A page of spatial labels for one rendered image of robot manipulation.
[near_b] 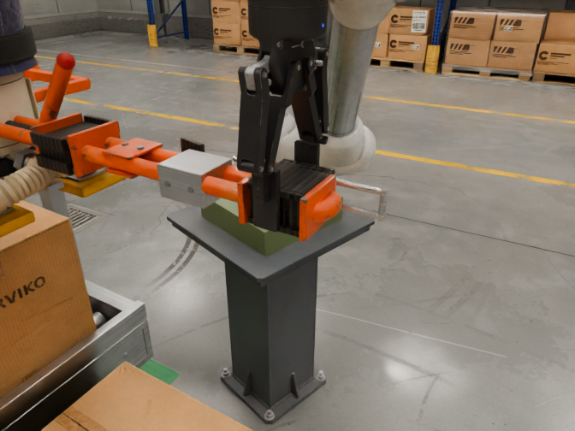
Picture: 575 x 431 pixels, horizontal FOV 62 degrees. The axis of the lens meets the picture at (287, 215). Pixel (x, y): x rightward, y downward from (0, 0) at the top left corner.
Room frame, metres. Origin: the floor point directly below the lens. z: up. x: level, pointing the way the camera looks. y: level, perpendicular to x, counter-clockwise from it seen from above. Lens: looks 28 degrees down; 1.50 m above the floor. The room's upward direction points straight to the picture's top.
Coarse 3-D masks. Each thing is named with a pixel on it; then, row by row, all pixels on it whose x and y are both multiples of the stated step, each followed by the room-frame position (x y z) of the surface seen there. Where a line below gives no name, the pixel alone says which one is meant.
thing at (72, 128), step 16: (32, 128) 0.64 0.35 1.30; (48, 128) 0.66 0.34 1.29; (64, 128) 0.67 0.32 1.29; (80, 128) 0.67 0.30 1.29; (96, 128) 0.64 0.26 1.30; (112, 128) 0.66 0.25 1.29; (48, 144) 0.61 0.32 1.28; (64, 144) 0.60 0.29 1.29; (80, 144) 0.61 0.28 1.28; (96, 144) 0.63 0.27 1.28; (48, 160) 0.61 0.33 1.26; (64, 160) 0.61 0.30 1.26; (80, 160) 0.61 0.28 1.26; (80, 176) 0.60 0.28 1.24
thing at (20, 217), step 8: (8, 208) 0.65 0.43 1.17; (16, 208) 0.66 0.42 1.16; (0, 216) 0.63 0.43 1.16; (8, 216) 0.64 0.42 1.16; (16, 216) 0.64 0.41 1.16; (24, 216) 0.64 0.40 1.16; (32, 216) 0.65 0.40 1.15; (0, 224) 0.61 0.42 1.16; (8, 224) 0.62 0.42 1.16; (16, 224) 0.63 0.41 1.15; (24, 224) 0.64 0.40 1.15; (0, 232) 0.61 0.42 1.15; (8, 232) 0.61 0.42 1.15
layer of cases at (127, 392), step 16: (128, 368) 0.93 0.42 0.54; (112, 384) 0.87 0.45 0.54; (128, 384) 0.87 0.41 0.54; (144, 384) 0.87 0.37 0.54; (160, 384) 0.87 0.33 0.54; (80, 400) 0.82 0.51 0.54; (96, 400) 0.82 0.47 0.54; (112, 400) 0.82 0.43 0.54; (128, 400) 0.82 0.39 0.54; (144, 400) 0.82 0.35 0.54; (160, 400) 0.82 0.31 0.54; (176, 400) 0.82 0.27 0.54; (192, 400) 0.82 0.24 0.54; (64, 416) 0.77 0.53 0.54; (80, 416) 0.77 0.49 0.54; (96, 416) 0.77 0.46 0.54; (112, 416) 0.77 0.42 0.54; (128, 416) 0.77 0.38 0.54; (144, 416) 0.77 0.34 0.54; (160, 416) 0.77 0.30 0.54; (176, 416) 0.77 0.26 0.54; (192, 416) 0.77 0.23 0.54; (208, 416) 0.77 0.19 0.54; (224, 416) 0.77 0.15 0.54
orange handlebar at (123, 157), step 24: (24, 72) 1.11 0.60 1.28; (48, 72) 1.08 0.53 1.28; (24, 120) 0.74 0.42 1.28; (120, 144) 0.61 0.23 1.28; (144, 144) 0.61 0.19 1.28; (120, 168) 0.57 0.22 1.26; (144, 168) 0.55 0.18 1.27; (216, 192) 0.49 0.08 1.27; (336, 192) 0.47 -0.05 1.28; (312, 216) 0.44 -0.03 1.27
